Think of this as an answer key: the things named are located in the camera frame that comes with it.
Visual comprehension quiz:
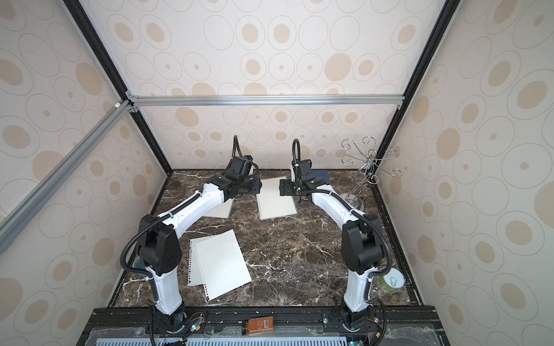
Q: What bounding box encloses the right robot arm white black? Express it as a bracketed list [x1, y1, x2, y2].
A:
[279, 159, 392, 330]

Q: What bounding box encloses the torn grid paper page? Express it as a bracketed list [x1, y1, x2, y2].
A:
[188, 236, 214, 286]

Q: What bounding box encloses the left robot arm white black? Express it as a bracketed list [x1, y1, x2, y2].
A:
[120, 155, 262, 330]

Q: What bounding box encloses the diagonal aluminium rail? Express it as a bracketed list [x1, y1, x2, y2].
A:
[1, 99, 131, 252]

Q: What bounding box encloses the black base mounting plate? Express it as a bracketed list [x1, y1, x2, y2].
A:
[78, 306, 450, 345]

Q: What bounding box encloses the blue spiral notebook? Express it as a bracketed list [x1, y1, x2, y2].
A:
[312, 170, 330, 185]

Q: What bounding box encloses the torn lined paper page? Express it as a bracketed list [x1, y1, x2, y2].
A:
[195, 230, 252, 301]

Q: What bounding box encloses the large lined spiral notebook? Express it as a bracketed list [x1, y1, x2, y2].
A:
[257, 176, 297, 220]

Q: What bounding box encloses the chrome hook stand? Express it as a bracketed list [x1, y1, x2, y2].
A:
[340, 139, 399, 211]

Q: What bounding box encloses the small grid spiral notebook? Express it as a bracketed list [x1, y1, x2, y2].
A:
[204, 199, 234, 219]

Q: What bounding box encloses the teal ceramic cup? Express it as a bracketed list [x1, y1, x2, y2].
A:
[132, 257, 145, 270]

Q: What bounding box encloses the orange electronic module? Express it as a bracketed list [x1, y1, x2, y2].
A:
[245, 316, 274, 334]

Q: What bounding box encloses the horizontal aluminium rail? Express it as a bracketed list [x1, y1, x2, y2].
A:
[131, 95, 404, 107]

